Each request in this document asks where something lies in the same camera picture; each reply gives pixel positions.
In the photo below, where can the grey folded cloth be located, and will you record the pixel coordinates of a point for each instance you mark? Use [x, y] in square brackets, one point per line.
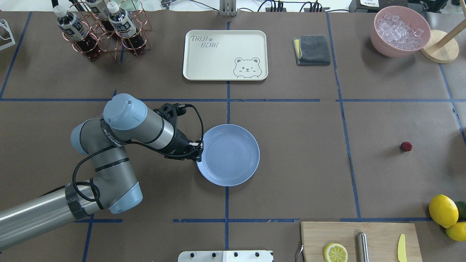
[311, 50]

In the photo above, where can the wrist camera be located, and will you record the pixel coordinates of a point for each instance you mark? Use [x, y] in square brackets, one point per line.
[171, 111]

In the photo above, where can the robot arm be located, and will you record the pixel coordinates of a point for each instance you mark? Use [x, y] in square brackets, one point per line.
[105, 179]

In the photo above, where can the tea bottle front right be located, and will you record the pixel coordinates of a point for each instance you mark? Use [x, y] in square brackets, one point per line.
[125, 28]

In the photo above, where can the blue round plate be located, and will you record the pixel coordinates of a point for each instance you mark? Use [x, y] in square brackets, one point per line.
[230, 157]

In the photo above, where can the yellow plastic knife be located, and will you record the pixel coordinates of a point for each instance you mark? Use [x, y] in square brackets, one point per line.
[401, 248]

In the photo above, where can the tea bottle back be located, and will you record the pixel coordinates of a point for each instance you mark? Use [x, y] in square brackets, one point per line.
[101, 12]

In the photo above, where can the tea bottle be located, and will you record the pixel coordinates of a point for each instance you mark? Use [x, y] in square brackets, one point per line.
[125, 28]
[101, 12]
[77, 32]

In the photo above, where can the round wooden stand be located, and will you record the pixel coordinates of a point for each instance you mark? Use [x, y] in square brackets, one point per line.
[442, 47]

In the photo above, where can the green lime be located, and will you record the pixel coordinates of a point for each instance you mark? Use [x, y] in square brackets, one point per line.
[461, 206]

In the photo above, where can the tea bottle front left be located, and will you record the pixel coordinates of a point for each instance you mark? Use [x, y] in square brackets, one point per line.
[77, 32]

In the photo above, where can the red strawberry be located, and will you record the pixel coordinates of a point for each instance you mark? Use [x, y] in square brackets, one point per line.
[406, 146]

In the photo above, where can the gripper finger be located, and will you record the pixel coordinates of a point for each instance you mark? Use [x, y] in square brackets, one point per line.
[196, 156]
[196, 145]

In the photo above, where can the cream bear tray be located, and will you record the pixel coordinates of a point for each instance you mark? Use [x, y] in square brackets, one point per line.
[225, 55]

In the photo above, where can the white wire cup rack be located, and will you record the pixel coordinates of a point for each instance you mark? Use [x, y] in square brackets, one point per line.
[7, 39]

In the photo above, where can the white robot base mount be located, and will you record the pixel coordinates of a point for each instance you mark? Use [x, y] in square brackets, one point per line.
[226, 256]

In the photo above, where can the half lemon slice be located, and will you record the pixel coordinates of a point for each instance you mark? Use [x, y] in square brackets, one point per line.
[335, 252]

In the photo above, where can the steel knife handle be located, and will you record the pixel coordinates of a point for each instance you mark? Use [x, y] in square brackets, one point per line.
[362, 247]

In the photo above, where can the pink bowl of ice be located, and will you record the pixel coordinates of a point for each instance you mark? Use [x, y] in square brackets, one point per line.
[398, 31]

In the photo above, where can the copper wire bottle rack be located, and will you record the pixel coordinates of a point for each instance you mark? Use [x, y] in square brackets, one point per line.
[107, 44]

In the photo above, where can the aluminium frame post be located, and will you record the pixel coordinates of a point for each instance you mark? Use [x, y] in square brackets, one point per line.
[227, 8]

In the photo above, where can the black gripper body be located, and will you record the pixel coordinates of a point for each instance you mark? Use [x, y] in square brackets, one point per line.
[178, 143]

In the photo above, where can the wooden cutting board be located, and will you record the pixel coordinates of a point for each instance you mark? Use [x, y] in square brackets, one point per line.
[382, 240]

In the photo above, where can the large yellow lemon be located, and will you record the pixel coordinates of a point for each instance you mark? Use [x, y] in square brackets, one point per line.
[443, 211]

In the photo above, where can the small yellow lemon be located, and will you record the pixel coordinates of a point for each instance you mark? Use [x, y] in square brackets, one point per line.
[457, 232]

